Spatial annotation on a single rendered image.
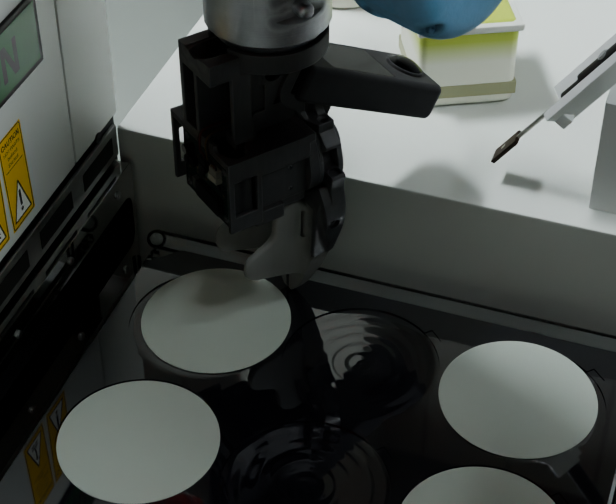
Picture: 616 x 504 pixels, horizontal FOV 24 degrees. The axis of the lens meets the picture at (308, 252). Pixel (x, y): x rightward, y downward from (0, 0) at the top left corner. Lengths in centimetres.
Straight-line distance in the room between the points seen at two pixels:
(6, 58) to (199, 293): 23
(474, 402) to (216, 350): 17
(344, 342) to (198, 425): 12
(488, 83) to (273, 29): 27
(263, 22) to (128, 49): 209
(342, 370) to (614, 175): 21
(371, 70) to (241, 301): 19
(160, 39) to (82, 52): 196
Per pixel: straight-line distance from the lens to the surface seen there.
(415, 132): 103
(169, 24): 297
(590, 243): 97
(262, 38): 82
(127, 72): 283
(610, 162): 95
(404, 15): 71
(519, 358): 95
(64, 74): 95
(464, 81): 104
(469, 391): 93
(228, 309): 98
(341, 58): 90
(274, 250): 93
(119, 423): 91
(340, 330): 97
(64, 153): 97
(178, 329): 97
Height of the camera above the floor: 157
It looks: 41 degrees down
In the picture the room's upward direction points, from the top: straight up
